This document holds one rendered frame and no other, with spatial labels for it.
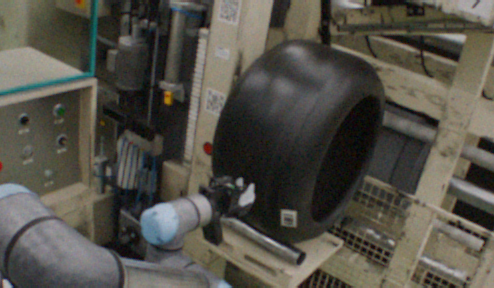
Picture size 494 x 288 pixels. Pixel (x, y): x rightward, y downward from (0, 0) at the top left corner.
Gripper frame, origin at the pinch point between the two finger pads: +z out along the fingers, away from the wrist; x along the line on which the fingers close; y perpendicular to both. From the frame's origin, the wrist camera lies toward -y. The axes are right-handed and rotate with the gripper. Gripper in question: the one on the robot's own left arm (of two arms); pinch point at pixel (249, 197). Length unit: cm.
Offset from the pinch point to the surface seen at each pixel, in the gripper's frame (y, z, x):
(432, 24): 54, 54, -17
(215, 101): 13.5, 19.5, 31.0
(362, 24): 47, 55, 6
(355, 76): 34.9, 20.0, -10.1
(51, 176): -17, -18, 59
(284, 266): -23.2, 16.0, -8.3
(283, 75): 30.7, 8.2, 4.0
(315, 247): -26.2, 40.3, -6.9
